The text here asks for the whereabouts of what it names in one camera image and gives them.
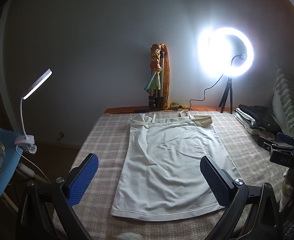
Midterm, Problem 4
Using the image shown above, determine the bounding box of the white clip desk lamp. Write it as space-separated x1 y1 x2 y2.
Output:
15 68 52 154

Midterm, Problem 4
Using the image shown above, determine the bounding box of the white camisole top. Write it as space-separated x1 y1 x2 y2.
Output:
111 109 243 222

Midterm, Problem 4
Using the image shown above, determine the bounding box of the beige garment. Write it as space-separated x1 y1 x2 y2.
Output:
193 115 214 128

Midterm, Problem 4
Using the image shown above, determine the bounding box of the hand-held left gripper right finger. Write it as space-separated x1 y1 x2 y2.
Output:
200 155 281 240

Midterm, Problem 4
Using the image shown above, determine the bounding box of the pink checked blanket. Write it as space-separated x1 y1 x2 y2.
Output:
51 110 287 240

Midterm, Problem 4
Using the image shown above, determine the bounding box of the ring light phone clip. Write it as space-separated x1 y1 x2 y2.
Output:
230 53 246 64

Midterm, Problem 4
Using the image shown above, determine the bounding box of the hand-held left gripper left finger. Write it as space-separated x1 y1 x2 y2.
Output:
16 153 99 240

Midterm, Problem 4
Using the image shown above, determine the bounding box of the blue chair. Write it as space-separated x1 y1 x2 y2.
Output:
0 111 35 202

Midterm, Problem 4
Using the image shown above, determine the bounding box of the yellow green cloth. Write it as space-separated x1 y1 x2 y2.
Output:
167 102 187 110

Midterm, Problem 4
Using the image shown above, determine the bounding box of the tall silver tripod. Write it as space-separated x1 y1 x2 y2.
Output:
148 51 166 110

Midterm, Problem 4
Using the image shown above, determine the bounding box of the floral hanging cloth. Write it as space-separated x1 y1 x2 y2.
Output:
144 44 162 92

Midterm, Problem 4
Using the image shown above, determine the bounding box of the wooden bed frame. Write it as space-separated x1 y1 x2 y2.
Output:
104 105 237 115

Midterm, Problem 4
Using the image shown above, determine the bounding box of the green striped pillow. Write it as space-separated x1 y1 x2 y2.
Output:
272 66 294 140

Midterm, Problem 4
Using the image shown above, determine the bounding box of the black ring light cable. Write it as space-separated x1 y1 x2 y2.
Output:
189 74 225 110

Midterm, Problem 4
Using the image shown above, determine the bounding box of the orange hanging cloth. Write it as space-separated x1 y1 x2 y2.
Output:
160 44 171 108

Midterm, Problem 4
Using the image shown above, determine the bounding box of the white lamp cable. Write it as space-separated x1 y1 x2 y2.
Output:
16 147 50 183

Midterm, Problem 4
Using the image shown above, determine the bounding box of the small black tripod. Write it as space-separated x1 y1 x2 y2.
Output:
219 76 233 114

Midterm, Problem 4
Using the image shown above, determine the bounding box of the folded clothes stack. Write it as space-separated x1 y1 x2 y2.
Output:
234 104 282 137

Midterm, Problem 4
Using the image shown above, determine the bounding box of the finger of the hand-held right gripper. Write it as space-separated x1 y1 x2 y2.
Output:
277 132 294 145
257 137 277 152

